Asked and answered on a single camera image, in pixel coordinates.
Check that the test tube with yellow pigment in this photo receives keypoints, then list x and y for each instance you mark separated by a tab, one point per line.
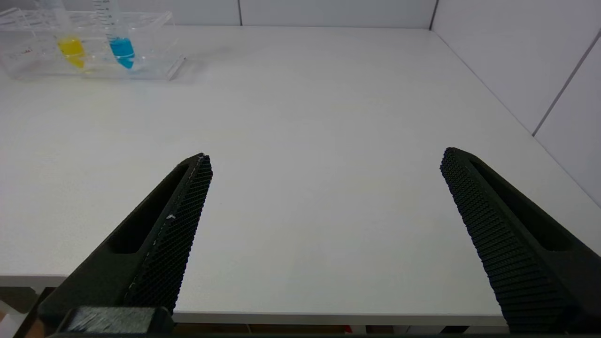
71	50

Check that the clear acrylic test tube rack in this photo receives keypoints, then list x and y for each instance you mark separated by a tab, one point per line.
155	42

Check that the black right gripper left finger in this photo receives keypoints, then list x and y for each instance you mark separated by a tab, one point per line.
155	263

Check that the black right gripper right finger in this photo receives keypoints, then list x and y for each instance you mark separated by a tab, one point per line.
516	263

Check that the test tube with blue pigment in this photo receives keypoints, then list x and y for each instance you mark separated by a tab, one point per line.
122	49

